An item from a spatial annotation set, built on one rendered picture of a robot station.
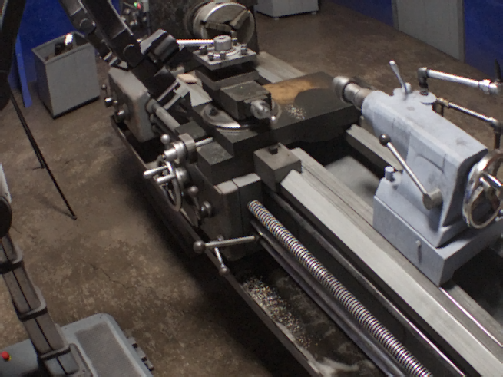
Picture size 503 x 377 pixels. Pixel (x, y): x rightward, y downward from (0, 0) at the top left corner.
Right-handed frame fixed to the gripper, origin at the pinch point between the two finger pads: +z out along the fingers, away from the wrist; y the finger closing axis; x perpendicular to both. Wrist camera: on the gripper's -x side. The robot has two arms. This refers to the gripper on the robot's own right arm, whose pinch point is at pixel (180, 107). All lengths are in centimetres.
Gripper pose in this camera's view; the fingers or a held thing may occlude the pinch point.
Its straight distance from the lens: 147.4
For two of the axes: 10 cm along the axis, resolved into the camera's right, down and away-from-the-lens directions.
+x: -6.9, 7.2, -0.5
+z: 5.1, 5.4, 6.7
